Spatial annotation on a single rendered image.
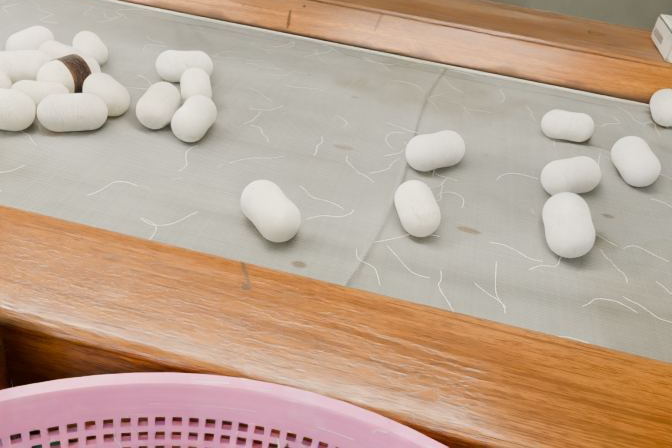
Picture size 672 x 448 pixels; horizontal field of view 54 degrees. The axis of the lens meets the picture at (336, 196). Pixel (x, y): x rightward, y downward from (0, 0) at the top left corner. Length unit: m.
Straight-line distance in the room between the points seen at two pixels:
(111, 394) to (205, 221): 0.13
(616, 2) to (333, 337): 2.41
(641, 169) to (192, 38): 0.31
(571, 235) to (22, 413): 0.23
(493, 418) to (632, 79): 0.37
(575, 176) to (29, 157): 0.28
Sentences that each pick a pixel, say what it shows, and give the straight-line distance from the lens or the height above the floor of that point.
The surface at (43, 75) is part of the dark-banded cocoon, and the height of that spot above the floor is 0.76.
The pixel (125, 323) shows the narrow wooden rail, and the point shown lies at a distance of 0.22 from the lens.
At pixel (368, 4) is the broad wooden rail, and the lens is 0.54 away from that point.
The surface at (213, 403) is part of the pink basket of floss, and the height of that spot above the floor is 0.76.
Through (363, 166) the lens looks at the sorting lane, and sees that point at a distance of 0.36.
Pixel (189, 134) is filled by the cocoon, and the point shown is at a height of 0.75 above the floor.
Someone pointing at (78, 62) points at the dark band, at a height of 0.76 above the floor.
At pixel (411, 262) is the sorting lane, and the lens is 0.30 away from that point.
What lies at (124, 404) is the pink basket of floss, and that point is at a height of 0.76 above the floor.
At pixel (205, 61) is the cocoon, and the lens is 0.43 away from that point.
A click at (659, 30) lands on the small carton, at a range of 0.60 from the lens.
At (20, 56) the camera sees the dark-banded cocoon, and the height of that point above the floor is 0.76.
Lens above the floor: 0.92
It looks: 33 degrees down
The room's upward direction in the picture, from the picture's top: 8 degrees clockwise
